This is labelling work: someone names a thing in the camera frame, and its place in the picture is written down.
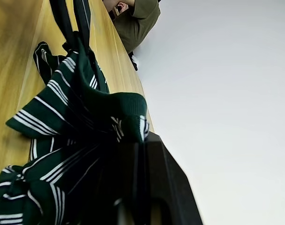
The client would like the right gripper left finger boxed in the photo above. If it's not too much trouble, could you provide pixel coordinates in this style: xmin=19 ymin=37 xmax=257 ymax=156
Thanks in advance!
xmin=120 ymin=140 xmax=144 ymax=225

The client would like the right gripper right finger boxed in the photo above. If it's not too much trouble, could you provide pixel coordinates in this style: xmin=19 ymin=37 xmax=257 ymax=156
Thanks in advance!
xmin=142 ymin=131 xmax=204 ymax=225

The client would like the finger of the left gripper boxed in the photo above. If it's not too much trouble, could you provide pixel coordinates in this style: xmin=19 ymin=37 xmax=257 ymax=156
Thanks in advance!
xmin=73 ymin=0 xmax=92 ymax=51
xmin=49 ymin=0 xmax=74 ymax=45

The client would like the green white striped T-shirt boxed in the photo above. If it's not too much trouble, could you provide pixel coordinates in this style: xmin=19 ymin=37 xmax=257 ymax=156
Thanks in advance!
xmin=0 ymin=31 xmax=149 ymax=225

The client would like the person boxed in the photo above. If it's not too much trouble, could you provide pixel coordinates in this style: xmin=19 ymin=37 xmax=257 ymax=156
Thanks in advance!
xmin=101 ymin=0 xmax=162 ymax=72

